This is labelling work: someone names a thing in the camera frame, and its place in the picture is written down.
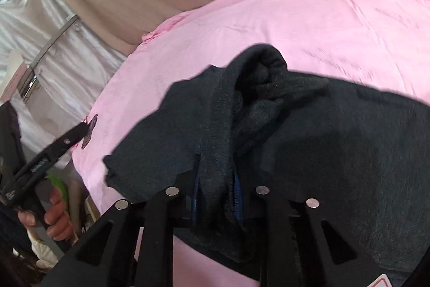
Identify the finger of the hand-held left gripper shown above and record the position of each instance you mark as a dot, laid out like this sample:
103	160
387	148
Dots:
72	137

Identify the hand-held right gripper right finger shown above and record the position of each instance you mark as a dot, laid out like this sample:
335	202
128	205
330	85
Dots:
238	203

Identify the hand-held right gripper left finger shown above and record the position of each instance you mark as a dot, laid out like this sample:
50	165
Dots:
195	206

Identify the dark grey pants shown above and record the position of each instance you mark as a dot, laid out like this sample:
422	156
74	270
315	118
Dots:
336	139

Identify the person's left hand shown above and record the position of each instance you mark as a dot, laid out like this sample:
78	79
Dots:
58	219

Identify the green plastic item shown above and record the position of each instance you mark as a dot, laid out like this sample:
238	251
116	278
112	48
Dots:
58	184

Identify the dark cloth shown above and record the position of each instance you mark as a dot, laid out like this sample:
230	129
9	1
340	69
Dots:
11	135

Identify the white satin curtain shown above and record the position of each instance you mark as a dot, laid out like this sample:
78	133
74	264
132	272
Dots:
67	71

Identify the white cloth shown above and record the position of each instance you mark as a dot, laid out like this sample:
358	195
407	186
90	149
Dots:
40	248

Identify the metal bar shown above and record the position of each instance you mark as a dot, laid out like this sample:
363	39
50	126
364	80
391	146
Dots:
50	45

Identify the pink bed sheet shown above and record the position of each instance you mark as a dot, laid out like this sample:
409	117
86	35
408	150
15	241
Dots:
268	21

